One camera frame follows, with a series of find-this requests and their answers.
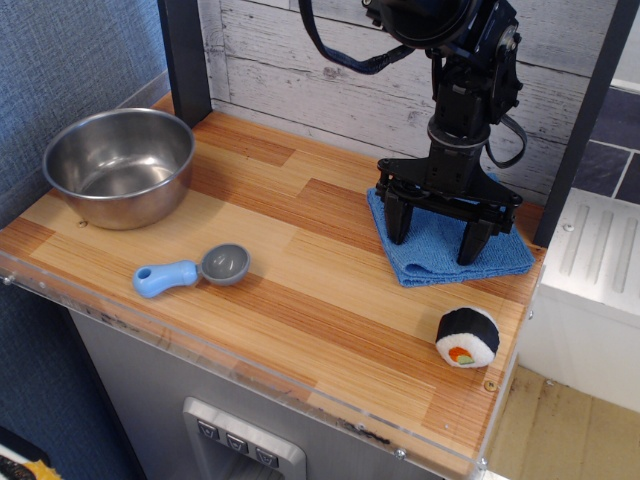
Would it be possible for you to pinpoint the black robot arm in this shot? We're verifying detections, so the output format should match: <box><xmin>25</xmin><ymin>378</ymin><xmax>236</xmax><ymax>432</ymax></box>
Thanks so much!
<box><xmin>363</xmin><ymin>1</ymin><xmax>524</xmax><ymax>265</ymax></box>

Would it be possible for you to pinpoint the plush sushi roll toy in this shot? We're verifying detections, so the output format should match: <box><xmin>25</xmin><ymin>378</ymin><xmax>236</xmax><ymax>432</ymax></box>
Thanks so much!
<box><xmin>435</xmin><ymin>307</ymin><xmax>500</xmax><ymax>368</ymax></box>

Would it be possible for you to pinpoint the silver dispenser panel with buttons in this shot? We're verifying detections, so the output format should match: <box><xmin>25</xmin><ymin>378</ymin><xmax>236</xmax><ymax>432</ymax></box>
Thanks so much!
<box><xmin>183</xmin><ymin>397</ymin><xmax>307</xmax><ymax>479</ymax></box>

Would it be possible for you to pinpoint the black left frame post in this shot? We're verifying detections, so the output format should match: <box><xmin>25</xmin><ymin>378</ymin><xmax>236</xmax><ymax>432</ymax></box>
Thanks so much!
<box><xmin>157</xmin><ymin>0</ymin><xmax>212</xmax><ymax>127</ymax></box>

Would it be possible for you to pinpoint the clear acrylic table edge guard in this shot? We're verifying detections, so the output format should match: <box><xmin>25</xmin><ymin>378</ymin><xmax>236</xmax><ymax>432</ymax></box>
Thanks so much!
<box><xmin>1</xmin><ymin>246</ymin><xmax>538</xmax><ymax>479</ymax></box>

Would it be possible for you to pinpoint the white ridged cabinet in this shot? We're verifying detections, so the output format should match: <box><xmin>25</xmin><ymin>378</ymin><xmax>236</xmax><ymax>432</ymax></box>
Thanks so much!
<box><xmin>518</xmin><ymin>189</ymin><xmax>639</xmax><ymax>411</ymax></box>

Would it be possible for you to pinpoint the blue cloth napkin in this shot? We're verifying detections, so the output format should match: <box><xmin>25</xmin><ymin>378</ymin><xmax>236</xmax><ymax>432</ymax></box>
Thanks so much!
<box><xmin>367</xmin><ymin>188</ymin><xmax>534</xmax><ymax>287</ymax></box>

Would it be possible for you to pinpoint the black right frame post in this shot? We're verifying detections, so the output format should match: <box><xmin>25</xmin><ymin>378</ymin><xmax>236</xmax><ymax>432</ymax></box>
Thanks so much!
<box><xmin>534</xmin><ymin>0</ymin><xmax>639</xmax><ymax>247</ymax></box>

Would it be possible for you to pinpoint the yellow object at corner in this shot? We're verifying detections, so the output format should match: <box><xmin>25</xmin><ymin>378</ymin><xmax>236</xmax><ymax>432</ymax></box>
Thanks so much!
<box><xmin>0</xmin><ymin>456</ymin><xmax>62</xmax><ymax>480</ymax></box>

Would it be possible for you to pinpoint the blue grey ice cream scoop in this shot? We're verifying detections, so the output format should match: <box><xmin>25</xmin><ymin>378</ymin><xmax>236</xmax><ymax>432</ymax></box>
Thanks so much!
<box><xmin>132</xmin><ymin>243</ymin><xmax>251</xmax><ymax>298</ymax></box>

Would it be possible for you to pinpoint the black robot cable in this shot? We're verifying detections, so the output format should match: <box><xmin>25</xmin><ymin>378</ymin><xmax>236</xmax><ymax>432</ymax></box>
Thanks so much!
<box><xmin>297</xmin><ymin>0</ymin><xmax>529</xmax><ymax>170</ymax></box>

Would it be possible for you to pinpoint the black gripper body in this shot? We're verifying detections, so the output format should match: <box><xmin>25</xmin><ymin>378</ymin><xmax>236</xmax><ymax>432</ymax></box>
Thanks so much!
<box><xmin>376</xmin><ymin>132</ymin><xmax>522</xmax><ymax>235</ymax></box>

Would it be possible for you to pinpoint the black frame post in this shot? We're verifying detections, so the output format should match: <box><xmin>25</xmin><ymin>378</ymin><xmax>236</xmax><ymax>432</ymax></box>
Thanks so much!
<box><xmin>534</xmin><ymin>0</ymin><xmax>639</xmax><ymax>247</ymax></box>
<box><xmin>157</xmin><ymin>0</ymin><xmax>212</xmax><ymax>127</ymax></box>

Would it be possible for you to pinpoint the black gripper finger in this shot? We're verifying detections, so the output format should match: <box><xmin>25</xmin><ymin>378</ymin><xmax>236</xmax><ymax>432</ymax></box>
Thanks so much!
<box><xmin>457</xmin><ymin>220</ymin><xmax>494</xmax><ymax>265</ymax></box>
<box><xmin>384</xmin><ymin>191</ymin><xmax>413</xmax><ymax>245</ymax></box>

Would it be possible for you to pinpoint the stainless steel bowl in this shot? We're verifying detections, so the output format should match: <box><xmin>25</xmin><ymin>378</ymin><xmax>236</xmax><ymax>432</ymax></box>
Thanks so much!
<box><xmin>42</xmin><ymin>108</ymin><xmax>195</xmax><ymax>230</ymax></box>

